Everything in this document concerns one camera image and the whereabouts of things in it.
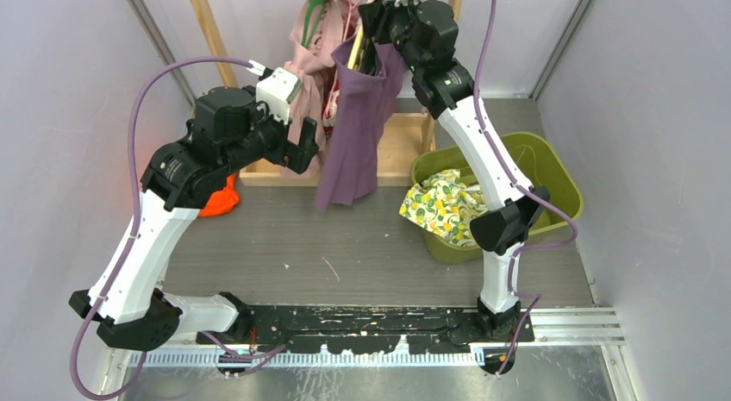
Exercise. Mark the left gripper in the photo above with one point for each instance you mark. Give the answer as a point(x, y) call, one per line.
point(293, 156)

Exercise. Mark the purple skirt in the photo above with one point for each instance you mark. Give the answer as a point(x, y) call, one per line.
point(366, 102)

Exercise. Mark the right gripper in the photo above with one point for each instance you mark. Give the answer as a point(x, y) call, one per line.
point(376, 14)

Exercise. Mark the green plastic basket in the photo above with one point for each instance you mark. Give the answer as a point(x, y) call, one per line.
point(534, 157)

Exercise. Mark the red floral garment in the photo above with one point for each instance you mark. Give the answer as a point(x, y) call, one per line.
point(330, 108)

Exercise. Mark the orange cloth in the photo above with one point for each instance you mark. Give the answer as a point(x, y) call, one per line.
point(223, 201)

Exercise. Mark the yellow hanger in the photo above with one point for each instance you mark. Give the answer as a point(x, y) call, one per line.
point(363, 57)

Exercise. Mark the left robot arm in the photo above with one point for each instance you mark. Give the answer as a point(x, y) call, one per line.
point(230, 129)

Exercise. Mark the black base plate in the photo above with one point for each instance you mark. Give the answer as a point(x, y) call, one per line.
point(367, 330)

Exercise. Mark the wooden clothes rack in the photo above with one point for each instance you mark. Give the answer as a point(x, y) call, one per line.
point(405, 137)

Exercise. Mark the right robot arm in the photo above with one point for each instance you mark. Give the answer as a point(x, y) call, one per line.
point(424, 33)

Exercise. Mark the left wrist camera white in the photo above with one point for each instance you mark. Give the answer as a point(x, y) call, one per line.
point(277, 88)

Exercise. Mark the lemon print skirt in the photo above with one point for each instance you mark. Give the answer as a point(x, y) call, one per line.
point(444, 204)

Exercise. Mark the pink dress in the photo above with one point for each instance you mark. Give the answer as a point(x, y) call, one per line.
point(316, 69)

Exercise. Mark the green hanger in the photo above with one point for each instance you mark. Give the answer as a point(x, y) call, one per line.
point(315, 11)

